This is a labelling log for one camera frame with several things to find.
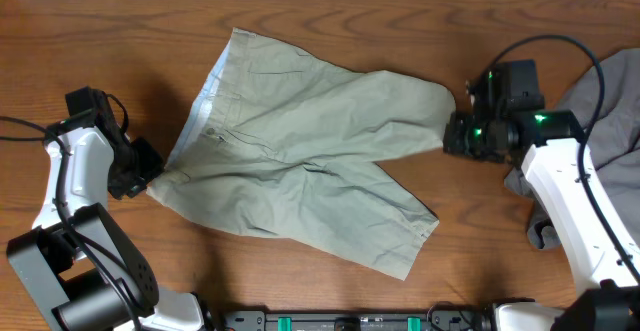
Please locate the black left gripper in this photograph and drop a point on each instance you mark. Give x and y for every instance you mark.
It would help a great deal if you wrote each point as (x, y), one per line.
(155, 167)

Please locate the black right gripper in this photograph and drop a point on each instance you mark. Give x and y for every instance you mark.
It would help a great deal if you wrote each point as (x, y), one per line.
(453, 137)

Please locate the khaki green shorts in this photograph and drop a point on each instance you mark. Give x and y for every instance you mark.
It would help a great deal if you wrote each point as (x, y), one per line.
(281, 144)

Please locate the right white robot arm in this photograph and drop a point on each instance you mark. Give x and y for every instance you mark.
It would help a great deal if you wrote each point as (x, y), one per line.
(549, 149)

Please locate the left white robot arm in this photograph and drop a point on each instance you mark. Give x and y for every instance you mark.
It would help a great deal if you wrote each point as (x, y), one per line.
(79, 267)

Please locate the grey garment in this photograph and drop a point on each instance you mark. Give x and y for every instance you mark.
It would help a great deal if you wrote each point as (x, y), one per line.
(614, 144)

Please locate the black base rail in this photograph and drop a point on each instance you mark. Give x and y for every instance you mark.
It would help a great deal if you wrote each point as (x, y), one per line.
(440, 317)

